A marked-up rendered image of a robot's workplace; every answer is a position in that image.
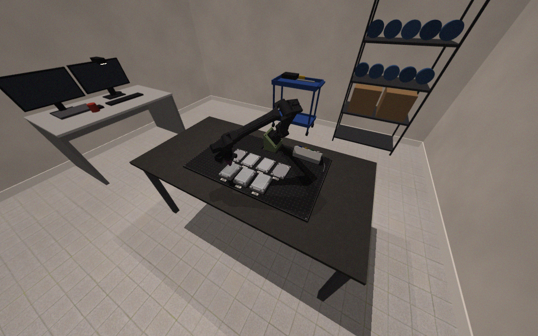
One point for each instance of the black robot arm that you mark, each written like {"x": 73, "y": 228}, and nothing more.
{"x": 288, "y": 108}

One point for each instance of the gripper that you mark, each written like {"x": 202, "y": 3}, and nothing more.
{"x": 229, "y": 161}

